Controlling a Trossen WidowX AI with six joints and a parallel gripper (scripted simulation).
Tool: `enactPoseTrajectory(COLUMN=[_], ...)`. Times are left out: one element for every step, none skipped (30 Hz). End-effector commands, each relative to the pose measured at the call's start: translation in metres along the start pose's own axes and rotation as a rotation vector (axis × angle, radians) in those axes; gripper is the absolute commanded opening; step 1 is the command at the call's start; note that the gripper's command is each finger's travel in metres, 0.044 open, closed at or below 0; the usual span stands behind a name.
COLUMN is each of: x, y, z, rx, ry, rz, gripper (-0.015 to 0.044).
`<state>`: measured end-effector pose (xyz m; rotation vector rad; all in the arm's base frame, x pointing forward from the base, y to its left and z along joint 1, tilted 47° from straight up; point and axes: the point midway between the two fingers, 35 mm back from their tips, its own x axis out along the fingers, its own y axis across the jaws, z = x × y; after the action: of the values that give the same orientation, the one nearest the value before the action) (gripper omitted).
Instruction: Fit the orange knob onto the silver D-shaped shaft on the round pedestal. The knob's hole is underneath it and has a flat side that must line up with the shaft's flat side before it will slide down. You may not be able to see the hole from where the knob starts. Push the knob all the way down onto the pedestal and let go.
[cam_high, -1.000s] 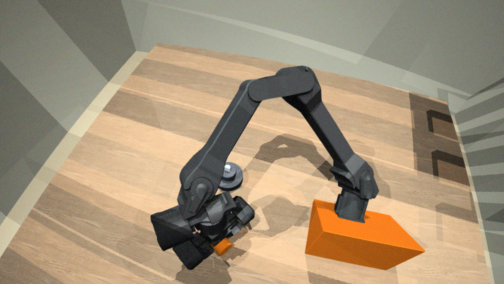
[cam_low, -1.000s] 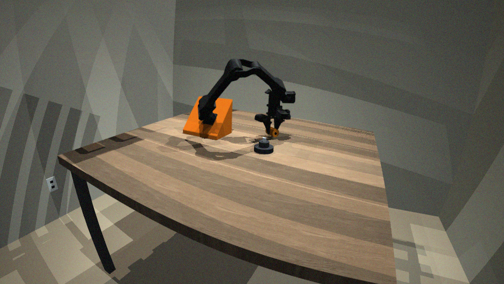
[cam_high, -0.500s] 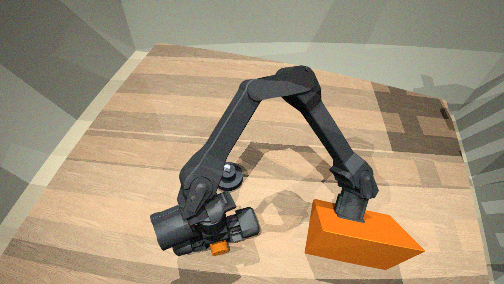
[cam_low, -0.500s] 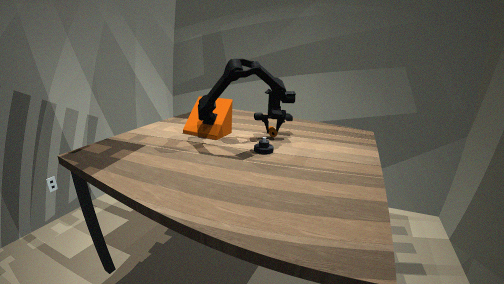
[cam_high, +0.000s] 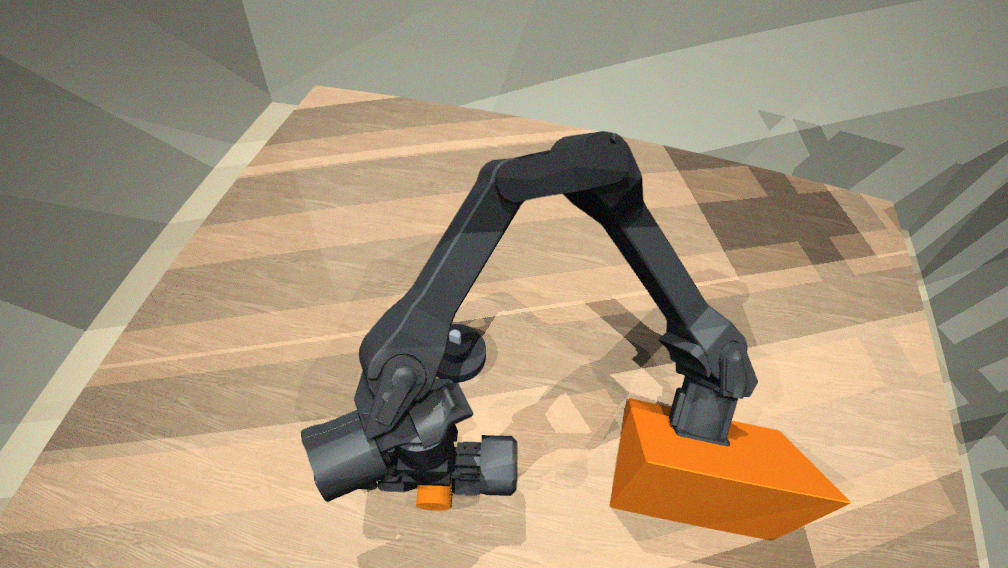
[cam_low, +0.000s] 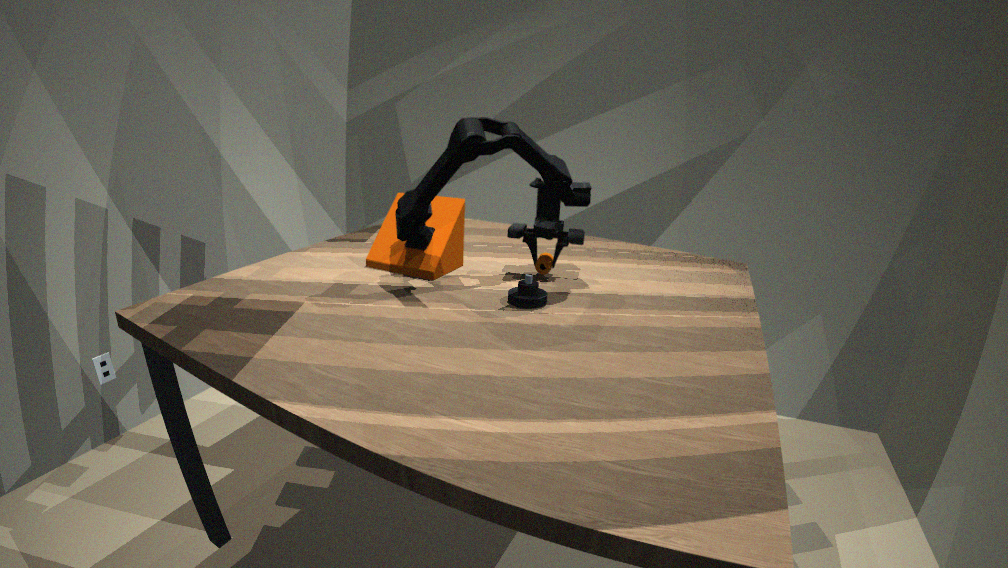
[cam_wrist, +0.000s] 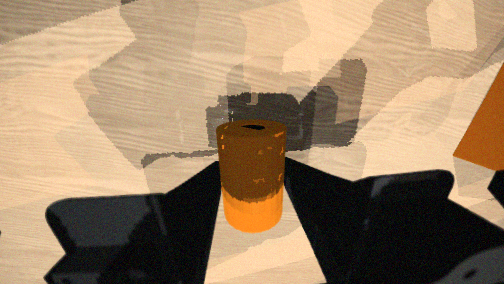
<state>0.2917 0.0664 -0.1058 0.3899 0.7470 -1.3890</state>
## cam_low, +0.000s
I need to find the orange knob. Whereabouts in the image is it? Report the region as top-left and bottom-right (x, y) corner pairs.
(535, 253), (554, 275)

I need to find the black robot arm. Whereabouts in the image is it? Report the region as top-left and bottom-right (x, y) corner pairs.
(395, 117), (592, 251)

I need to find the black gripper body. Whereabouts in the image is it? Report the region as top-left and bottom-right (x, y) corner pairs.
(507, 205), (585, 245)

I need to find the dark grey round pedestal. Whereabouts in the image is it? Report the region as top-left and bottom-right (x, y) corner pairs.
(508, 274), (547, 309)

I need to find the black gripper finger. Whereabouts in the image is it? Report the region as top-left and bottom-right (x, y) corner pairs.
(552, 240), (569, 268)
(522, 237), (537, 265)

